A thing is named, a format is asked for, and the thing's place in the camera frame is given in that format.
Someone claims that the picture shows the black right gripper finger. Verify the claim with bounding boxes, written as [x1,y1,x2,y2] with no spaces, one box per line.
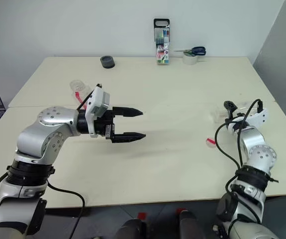
[223,100,239,120]

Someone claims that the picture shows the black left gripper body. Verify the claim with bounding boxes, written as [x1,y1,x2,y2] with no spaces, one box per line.
[95,111,116,140]

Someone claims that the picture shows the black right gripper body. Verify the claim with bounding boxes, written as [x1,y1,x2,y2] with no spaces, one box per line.
[229,111,250,130]

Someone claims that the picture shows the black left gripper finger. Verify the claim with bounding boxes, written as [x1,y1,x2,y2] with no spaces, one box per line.
[111,131,146,144]
[112,106,144,118]

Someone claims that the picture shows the clear plastic bag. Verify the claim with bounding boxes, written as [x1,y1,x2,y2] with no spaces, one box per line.
[211,101,256,122]

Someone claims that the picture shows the red white bottle cap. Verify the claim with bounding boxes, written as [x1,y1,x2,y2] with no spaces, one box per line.
[206,136,217,149]

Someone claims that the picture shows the clear bottle with red label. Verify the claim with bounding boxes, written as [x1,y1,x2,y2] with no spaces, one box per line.
[69,79,96,110]

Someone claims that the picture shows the black round cap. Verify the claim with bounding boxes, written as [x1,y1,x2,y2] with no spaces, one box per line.
[100,55,116,69]

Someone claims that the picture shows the white tape roll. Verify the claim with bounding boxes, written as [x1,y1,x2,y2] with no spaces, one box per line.
[182,52,197,66]

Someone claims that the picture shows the marker pen pack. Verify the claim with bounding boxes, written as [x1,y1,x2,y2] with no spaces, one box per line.
[153,17,171,66]

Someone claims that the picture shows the dark rounded shape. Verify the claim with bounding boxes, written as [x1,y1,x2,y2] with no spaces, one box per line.
[179,210,203,239]
[115,218,147,239]

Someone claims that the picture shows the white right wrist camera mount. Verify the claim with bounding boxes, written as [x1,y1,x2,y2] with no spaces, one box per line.
[226,107,270,134]

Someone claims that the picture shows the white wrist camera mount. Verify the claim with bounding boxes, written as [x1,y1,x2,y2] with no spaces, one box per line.
[86,86,112,138]
[226,107,270,134]

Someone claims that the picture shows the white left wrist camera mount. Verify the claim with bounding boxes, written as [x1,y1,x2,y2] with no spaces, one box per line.
[86,86,112,138]

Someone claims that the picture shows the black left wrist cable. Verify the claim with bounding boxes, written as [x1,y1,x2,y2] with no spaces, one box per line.
[76,84,103,111]

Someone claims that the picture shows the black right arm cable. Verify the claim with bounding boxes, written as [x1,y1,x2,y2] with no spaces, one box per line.
[214,99,265,225]

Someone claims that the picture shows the blue handled scissors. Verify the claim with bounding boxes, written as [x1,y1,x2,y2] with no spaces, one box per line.
[172,46,207,56]

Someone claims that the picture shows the black left shoulder cable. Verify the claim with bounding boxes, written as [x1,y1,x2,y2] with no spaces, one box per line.
[47,183,86,239]

